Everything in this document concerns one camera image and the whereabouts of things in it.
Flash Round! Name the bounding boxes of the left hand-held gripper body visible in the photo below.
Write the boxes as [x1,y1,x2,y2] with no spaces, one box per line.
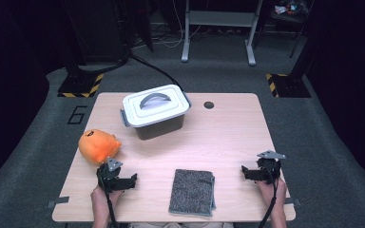
[96,157,124,194]

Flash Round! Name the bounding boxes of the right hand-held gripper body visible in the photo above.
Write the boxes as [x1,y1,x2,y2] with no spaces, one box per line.
[256,150,287,185]

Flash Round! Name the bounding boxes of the orange plush toy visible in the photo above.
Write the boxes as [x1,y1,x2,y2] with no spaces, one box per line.
[78,128,123,165]

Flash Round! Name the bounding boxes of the clear grey storage box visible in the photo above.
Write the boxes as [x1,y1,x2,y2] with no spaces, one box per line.
[134,113,185,142]

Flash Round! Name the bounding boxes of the grey fuzzy cloth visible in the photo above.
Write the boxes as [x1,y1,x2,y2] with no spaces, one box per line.
[168,168,217,218]

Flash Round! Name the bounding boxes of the white box lid grey handle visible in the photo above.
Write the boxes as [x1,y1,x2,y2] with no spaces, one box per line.
[119,84,192,128]

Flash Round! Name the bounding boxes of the person's right hand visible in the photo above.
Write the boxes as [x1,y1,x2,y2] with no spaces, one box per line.
[257,178,288,210]

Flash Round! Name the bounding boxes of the person's left hand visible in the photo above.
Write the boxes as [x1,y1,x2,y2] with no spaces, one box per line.
[90,185,123,221]

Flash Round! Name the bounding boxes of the black stand with striped base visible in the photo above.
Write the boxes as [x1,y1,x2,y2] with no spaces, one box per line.
[265,0,318,99]
[57,0,105,99]

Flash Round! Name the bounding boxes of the dark cabinet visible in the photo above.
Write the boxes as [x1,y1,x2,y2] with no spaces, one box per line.
[65,0,131,65]

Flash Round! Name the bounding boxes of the colourful small things on rack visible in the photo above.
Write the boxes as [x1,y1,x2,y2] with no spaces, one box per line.
[274,0,308,16]

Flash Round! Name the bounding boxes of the left hand-held gripper black cable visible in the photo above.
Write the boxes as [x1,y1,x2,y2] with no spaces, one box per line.
[100,177,120,228]

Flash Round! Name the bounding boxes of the hand-held gripper black cable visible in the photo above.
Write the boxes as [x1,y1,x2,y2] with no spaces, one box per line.
[100,177,120,228]
[259,170,280,228]

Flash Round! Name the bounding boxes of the right hand-held gripper black cable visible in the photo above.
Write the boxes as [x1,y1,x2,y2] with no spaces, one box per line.
[259,170,280,228]

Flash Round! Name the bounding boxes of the black floor cable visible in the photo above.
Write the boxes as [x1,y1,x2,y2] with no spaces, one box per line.
[129,53,184,93]

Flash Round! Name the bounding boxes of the white floor cable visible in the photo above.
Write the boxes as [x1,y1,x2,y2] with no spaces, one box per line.
[156,0,203,49]

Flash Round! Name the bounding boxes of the white metal stand frame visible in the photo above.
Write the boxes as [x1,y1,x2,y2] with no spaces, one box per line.
[181,0,264,67]

